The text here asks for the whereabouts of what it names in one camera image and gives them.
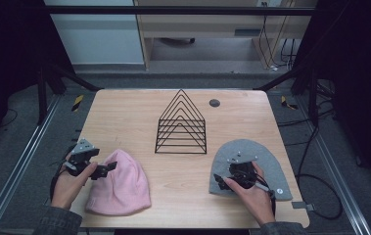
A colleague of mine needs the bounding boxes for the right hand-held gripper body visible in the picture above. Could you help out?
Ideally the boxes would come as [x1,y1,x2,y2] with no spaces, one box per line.
[226,151,259,191]

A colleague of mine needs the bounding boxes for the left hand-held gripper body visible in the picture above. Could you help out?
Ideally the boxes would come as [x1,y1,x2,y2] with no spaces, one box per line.
[65,138,101,177]

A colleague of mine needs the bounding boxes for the pink beanie hat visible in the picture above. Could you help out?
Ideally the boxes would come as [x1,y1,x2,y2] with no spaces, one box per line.
[85,148,153,217]

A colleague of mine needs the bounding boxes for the grey beanie hat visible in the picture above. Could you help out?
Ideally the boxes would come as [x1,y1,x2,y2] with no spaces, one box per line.
[209,138,294,202]

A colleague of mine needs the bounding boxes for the black wire rack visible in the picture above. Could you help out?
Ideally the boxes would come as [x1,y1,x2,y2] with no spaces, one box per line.
[154,88,209,156]

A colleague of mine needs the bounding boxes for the person's left hand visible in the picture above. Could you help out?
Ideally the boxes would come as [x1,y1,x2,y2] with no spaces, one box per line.
[50,156,99,211]

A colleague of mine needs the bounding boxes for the person's right hand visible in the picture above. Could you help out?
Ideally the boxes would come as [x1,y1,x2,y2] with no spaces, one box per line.
[223,161,277,227]

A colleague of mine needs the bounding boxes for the yellow black striped tape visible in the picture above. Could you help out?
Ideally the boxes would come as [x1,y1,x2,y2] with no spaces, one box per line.
[70,94,85,113]
[280,95,299,111]

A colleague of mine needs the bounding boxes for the white cabinet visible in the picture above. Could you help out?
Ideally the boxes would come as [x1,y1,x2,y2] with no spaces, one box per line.
[43,0,146,66]

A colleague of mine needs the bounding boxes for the light wooden desk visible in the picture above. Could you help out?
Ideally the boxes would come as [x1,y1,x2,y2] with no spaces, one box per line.
[133,0,319,71]

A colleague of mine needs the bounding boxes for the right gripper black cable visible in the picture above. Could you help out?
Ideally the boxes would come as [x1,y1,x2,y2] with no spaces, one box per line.
[254,175,278,217]

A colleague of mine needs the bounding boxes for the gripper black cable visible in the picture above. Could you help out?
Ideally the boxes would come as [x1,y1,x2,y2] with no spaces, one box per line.
[254,175,278,217]
[49,144,76,202]

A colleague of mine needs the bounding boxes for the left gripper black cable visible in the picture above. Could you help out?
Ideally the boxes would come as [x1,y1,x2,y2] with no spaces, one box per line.
[49,144,76,202]

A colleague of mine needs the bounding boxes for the aluminium floor rail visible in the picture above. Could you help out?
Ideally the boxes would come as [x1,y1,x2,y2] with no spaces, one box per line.
[293,94,371,235]
[0,95,63,235]

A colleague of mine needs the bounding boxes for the grey table bracket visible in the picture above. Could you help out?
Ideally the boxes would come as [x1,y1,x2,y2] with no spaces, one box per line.
[291,201,316,212]

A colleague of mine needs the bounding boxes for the black frame stand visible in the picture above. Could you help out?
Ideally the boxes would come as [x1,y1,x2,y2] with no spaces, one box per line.
[253,63,321,126]
[35,62,104,126]

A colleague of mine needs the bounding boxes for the black floor cable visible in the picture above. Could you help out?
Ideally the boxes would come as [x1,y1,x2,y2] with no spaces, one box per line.
[276,107,344,221]

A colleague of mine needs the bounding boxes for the hanging black cables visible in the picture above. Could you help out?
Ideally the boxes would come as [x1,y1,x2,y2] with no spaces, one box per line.
[257,1,299,71]

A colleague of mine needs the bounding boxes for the black horizontal frame bar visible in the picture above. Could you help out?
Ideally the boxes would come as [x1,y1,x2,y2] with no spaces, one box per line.
[44,5,318,17]

